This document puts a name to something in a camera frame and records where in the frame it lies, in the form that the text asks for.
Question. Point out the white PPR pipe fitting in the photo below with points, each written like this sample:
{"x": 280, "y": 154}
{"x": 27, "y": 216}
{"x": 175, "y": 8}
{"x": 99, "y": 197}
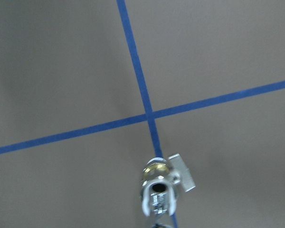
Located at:
{"x": 173, "y": 172}

